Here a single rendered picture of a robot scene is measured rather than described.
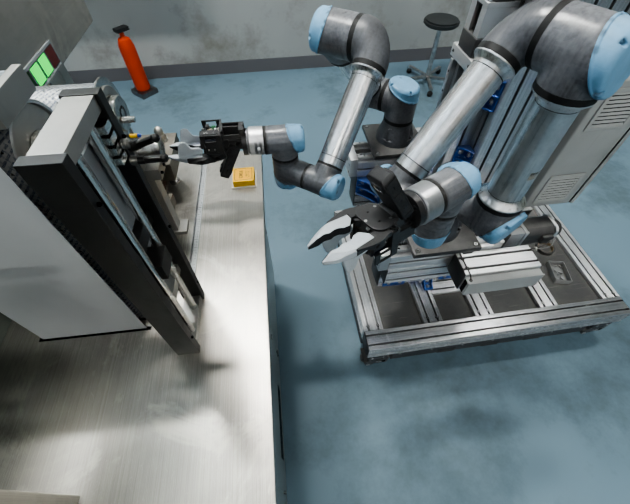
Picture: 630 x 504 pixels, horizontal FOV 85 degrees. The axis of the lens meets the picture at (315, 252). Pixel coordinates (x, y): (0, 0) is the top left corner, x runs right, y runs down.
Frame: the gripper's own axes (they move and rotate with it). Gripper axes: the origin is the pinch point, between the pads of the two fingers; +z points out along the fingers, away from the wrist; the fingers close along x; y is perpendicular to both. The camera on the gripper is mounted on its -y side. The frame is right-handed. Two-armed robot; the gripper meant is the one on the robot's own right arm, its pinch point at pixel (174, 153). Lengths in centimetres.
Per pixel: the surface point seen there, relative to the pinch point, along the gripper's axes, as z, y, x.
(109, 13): 106, -59, -277
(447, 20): -179, -60, -231
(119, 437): 9, -17, 66
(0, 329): 41, -16, 39
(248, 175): -17.3, -16.8, -8.1
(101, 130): -4.9, 32.1, 36.8
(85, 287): 11.6, 1.9, 41.7
